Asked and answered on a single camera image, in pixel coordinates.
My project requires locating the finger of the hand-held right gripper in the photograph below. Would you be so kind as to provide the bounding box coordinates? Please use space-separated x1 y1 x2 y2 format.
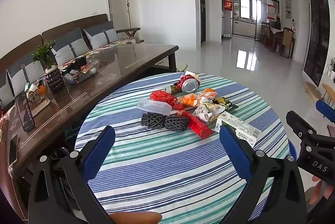
286 110 335 148
315 100 335 119

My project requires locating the wooden dining table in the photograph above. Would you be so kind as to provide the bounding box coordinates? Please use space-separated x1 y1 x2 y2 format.
262 21 296 53

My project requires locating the dark wooden dining chair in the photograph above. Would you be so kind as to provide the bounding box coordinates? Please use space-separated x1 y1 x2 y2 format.
261 22 271 46

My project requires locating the person's left hand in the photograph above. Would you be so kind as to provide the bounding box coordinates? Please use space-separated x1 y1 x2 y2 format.
109 212 163 224

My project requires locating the black phone on stand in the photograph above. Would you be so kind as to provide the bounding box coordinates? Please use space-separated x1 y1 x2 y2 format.
14 92 36 132

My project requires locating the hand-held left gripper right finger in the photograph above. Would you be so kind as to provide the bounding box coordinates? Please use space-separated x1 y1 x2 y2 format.
218 125 307 224

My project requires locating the white door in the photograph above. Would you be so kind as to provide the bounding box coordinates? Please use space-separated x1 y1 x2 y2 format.
107 0 131 31

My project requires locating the person's right hand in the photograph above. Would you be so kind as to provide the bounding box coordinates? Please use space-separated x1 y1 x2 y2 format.
305 176 335 207

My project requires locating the dark tall cabinet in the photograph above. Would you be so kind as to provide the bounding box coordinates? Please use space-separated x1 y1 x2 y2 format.
303 0 331 87

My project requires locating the white kitchen counter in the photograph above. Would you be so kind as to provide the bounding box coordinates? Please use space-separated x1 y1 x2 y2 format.
233 17 258 37

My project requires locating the white crumpled snack wrapper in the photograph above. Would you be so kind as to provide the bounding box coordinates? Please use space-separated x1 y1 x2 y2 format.
195 105 226 124

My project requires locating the glass tray with snacks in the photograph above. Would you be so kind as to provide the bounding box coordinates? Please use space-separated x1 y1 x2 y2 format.
61 55 101 84

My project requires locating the dark wooden door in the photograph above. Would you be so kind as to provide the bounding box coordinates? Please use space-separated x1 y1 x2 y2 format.
197 0 207 44

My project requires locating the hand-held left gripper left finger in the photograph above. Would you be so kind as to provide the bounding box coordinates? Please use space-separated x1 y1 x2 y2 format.
28 125 117 224

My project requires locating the small green houseplant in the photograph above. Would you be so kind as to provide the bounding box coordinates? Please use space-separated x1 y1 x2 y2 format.
326 58 335 76

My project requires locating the green potted plant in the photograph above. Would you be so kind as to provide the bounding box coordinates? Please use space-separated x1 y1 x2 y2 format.
31 39 59 74

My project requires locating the grey blue cushion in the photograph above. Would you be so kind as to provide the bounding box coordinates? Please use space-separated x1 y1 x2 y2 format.
51 28 89 65
6 53 45 99
84 21 119 50

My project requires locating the dark wooden coffee table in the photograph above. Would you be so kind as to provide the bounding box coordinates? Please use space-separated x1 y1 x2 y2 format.
0 44 180 180

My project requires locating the patterned sofa blanket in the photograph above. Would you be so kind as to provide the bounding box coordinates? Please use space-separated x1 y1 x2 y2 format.
86 39 137 57

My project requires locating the red snack wrapper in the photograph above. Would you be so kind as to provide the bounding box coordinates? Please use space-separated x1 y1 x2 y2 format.
174 110 215 139

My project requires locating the red plastic bag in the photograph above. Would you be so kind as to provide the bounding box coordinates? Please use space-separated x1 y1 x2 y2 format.
150 90 185 109

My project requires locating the black foam net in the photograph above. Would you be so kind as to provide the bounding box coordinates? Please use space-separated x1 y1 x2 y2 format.
141 113 166 129
164 115 189 132

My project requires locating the tan backed dining chair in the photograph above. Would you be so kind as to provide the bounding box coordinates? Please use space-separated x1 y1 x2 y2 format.
281 27 295 58

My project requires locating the green yellow snack packet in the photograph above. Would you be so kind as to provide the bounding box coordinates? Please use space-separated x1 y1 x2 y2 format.
213 97 238 111

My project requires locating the white labelled flat wrapper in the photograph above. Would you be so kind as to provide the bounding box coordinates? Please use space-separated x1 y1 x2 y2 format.
215 111 262 147

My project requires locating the brown wooden sofa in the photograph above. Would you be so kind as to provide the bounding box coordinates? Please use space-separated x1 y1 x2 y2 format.
0 13 144 115

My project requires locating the wire fruit basket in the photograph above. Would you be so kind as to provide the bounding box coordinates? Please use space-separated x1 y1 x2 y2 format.
26 80 50 109

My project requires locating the clear plastic container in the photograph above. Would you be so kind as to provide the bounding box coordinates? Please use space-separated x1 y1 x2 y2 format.
137 98 173 116

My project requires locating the orange white snack packet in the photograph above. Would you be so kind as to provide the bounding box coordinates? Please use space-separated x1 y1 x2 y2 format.
183 88 218 108

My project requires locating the crushed red drink can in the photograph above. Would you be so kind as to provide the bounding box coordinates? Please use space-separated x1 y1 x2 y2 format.
177 75 201 94

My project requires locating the blue green striped tablecloth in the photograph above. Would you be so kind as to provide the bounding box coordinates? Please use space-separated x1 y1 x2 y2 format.
74 72 296 224

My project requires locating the flat black phone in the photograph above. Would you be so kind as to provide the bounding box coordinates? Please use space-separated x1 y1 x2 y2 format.
9 134 19 165

